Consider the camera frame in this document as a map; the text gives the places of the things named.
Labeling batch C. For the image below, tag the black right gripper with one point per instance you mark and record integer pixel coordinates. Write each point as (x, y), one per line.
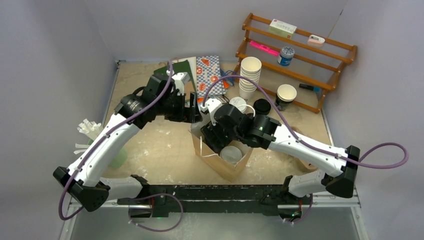
(211, 132)

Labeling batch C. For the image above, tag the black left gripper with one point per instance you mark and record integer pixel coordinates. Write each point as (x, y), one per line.
(189, 114)

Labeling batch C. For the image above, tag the brown kraft paper bag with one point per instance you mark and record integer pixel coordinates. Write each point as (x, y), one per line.
(226, 170)

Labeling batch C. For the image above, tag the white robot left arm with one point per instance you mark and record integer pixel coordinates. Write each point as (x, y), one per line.
(163, 95)

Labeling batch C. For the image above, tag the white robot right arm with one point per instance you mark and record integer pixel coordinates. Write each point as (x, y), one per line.
(336, 171)

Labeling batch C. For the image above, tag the green paper bag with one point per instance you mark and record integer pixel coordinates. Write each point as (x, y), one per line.
(185, 65)

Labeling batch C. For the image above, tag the blue checkered paper bag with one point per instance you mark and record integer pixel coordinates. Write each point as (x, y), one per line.
(207, 73)

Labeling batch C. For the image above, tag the white paper cup stack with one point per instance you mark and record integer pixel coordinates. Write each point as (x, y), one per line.
(250, 68)

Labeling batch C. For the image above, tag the black cup with white cup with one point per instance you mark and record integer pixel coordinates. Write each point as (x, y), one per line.
(285, 95)

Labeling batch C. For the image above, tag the black blue marker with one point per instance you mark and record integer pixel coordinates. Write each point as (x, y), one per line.
(309, 87)

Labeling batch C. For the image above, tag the pink highlighter pen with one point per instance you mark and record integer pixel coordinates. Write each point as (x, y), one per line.
(264, 48)

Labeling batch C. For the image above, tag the green cup of stirrers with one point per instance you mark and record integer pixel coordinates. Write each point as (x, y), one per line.
(92, 130)

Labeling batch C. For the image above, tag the blue lidded jar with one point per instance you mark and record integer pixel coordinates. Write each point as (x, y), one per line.
(285, 56)

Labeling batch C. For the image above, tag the white green box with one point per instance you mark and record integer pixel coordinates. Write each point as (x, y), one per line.
(282, 29)

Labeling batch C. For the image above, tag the pink white tape dispenser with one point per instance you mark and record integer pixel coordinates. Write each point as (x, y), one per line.
(316, 41)

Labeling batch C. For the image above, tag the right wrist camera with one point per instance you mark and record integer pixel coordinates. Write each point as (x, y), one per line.
(210, 107)

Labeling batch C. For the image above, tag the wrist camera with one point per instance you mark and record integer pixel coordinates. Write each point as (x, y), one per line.
(180, 79)
(210, 107)

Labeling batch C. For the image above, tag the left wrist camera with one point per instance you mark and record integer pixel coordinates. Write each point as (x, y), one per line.
(180, 79)

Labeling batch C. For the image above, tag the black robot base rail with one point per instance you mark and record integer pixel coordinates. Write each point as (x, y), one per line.
(266, 199)

